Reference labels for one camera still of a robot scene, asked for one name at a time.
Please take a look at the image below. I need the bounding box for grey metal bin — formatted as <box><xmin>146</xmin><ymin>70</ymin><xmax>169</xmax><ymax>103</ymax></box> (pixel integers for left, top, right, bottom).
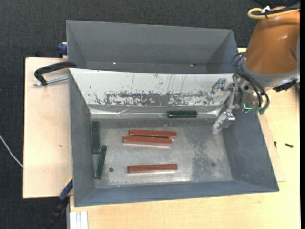
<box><xmin>65</xmin><ymin>20</ymin><xmax>280</xmax><ymax>208</ymax></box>

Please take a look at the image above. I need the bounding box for red-brown flat block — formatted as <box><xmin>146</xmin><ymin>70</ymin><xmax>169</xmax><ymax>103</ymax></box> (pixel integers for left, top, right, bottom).
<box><xmin>127</xmin><ymin>163</ymin><xmax>178</xmax><ymax>174</ymax></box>
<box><xmin>122</xmin><ymin>135</ymin><xmax>173</xmax><ymax>148</ymax></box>
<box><xmin>128</xmin><ymin>129</ymin><xmax>177</xmax><ymax>138</ymax></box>

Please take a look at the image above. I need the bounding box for dark green flat block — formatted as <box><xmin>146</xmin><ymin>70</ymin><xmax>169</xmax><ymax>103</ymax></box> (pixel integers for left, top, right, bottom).
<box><xmin>167</xmin><ymin>110</ymin><xmax>198</xmax><ymax>118</ymax></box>
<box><xmin>95</xmin><ymin>145</ymin><xmax>108</xmax><ymax>179</ymax></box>
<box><xmin>91</xmin><ymin>121</ymin><xmax>100</xmax><ymax>154</ymax></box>

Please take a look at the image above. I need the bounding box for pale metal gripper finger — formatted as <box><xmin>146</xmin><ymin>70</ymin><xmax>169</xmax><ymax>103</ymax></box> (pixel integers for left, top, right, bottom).
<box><xmin>206</xmin><ymin>78</ymin><xmax>232</xmax><ymax>104</ymax></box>
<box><xmin>212</xmin><ymin>111</ymin><xmax>237</xmax><ymax>135</ymax></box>

